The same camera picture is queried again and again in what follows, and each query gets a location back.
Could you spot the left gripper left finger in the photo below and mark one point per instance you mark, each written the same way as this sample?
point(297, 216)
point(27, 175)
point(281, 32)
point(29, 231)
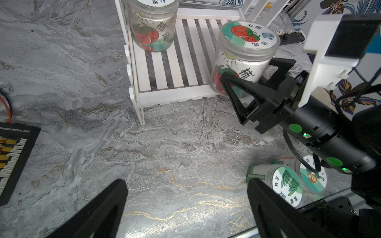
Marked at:
point(100, 218)

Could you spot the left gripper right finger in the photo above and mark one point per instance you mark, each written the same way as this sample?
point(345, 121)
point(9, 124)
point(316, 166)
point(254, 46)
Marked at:
point(275, 218)

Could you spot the jar with green tree lid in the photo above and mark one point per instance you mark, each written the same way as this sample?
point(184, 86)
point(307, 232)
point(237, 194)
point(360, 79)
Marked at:
point(282, 179)

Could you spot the jar with strawberry lid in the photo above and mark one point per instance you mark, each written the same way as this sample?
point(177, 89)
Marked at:
point(244, 50)

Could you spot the jar with pineapple lid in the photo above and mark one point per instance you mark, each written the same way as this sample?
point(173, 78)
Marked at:
point(312, 182)

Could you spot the white slatted wooden shelf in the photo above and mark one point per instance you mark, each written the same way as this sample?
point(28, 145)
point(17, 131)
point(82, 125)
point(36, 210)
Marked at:
point(183, 71)

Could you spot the jar with tomato lid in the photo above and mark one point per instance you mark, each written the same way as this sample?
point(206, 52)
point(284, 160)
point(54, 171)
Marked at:
point(153, 23)

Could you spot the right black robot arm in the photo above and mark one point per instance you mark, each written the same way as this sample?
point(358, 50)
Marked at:
point(350, 146)

